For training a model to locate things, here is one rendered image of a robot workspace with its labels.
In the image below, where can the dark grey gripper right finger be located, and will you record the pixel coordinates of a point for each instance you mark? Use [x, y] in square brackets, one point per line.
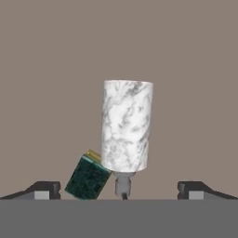
[195, 189]

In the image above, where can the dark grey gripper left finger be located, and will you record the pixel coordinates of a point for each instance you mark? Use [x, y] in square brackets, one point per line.
[43, 189]

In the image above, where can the white marble soap dispenser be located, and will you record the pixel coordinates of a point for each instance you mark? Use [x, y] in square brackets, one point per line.
[127, 124]

